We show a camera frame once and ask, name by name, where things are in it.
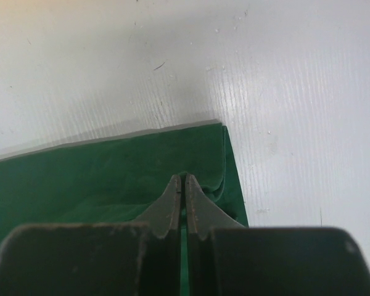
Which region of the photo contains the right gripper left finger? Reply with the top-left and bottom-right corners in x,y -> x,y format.
0,175 -> 181,295

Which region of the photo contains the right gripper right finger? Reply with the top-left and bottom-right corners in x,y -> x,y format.
184,175 -> 370,295

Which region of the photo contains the green t-shirt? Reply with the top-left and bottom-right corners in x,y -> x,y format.
0,123 -> 248,293

